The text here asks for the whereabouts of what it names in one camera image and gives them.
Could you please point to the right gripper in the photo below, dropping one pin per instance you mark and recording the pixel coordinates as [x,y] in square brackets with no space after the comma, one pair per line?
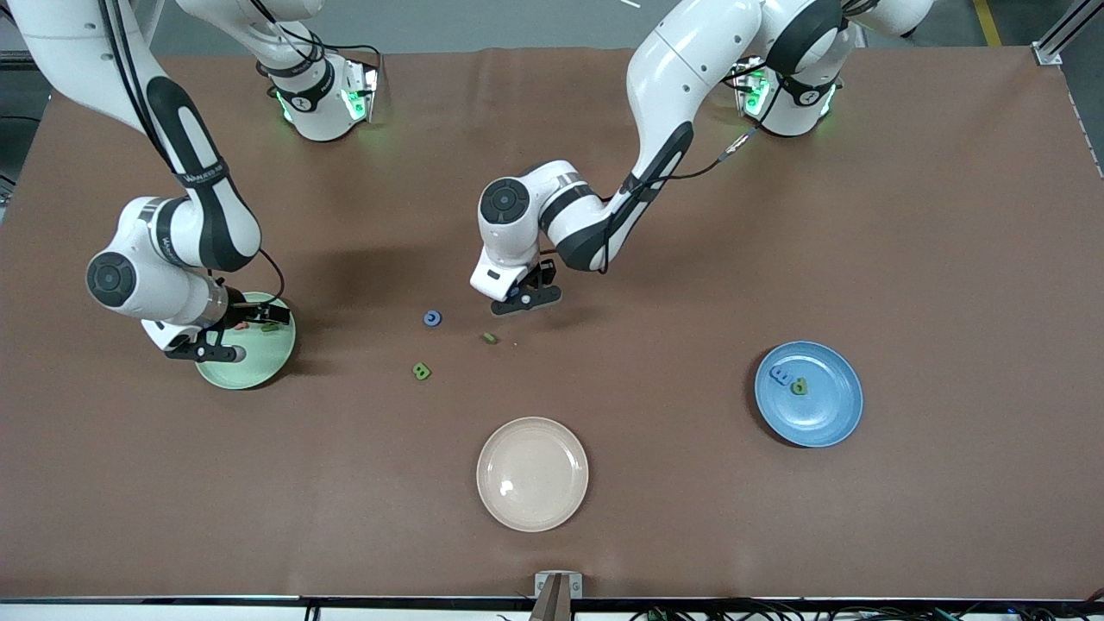
[242,308]

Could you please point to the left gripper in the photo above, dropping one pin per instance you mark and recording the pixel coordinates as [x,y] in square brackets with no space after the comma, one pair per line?
[544,275]

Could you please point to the blue foam letter G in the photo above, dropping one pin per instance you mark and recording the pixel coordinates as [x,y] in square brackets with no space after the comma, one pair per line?
[429,318]

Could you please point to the green foam letter B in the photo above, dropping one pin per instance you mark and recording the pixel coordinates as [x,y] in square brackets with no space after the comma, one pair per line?
[421,371]

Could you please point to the blue foam letter m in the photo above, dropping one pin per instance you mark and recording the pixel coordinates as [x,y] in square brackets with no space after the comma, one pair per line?
[780,374]

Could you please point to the green foam letter p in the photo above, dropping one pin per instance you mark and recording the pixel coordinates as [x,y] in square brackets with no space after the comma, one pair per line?
[800,385]

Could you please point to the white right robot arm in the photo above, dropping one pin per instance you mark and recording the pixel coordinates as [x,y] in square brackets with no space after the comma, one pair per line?
[151,289]

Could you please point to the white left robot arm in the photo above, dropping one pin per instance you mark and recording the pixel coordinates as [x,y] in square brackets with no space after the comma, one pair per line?
[681,69]

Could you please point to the light green plate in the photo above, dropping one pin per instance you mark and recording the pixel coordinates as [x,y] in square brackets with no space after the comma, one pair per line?
[259,366]

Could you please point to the beige plate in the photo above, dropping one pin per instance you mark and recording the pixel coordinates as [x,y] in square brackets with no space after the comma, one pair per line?
[532,474]

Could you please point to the blue plate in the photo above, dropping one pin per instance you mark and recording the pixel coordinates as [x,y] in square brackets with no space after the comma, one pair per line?
[828,414]

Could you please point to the brown table mat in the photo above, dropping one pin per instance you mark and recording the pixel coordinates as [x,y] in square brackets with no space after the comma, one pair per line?
[776,535]

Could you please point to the white table edge rail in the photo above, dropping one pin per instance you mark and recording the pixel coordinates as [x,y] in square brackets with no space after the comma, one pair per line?
[172,611]

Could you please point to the metal camera pole bracket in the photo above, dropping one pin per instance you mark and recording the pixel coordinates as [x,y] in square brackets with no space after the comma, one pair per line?
[558,595]

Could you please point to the aluminium frame profile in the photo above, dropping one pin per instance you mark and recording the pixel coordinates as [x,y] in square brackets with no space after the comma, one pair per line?
[1048,52]

